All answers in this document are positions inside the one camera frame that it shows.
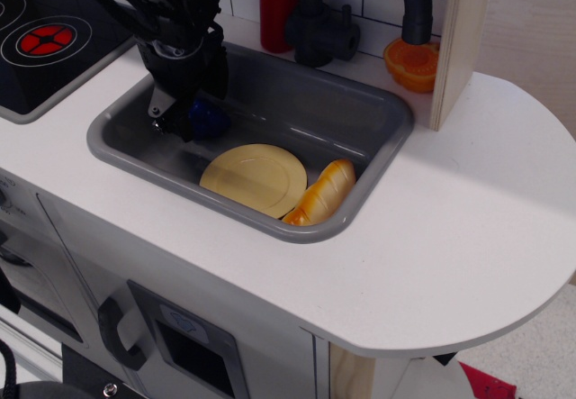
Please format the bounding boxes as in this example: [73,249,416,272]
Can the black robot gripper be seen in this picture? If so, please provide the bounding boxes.
[138,23,229,142]

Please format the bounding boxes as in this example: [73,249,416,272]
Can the blue toy blueberries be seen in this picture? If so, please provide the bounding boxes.
[188,97,231,140]

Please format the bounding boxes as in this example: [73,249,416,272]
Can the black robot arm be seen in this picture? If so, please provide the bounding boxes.
[96,0,230,142]

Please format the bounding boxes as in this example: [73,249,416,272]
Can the yellow toy plate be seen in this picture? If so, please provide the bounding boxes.
[200,143,308,219]

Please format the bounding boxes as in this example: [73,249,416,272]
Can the grey plastic sink basin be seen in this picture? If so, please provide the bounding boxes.
[87,44,414,243]

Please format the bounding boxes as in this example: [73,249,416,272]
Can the black toy stove top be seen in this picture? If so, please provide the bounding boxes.
[1,0,134,124]

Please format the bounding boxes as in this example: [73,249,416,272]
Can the dark grey toy faucet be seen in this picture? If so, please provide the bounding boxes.
[284,0,433,68]

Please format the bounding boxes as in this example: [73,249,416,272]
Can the toy bread loaf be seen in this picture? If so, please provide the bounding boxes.
[283,159,356,226]

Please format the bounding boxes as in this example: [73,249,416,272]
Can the red plastic bottle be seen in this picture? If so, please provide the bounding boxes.
[259,0,298,53]

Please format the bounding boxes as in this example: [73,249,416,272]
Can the grey dishwasher door panel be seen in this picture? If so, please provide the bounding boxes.
[128,280,249,398]

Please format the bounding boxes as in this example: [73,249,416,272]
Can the orange toy half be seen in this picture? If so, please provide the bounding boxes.
[382,39,440,93]

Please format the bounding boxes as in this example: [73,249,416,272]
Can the red cloth on floor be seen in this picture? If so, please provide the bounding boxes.
[460,362,517,399]

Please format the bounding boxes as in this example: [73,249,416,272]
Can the black oven door handle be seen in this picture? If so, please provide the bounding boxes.
[97,297,147,371]

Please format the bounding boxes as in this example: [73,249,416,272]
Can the black braided cable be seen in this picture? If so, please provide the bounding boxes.
[0,338,19,399]

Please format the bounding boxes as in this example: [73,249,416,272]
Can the wooden upright post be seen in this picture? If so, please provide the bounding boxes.
[428,0,489,131]

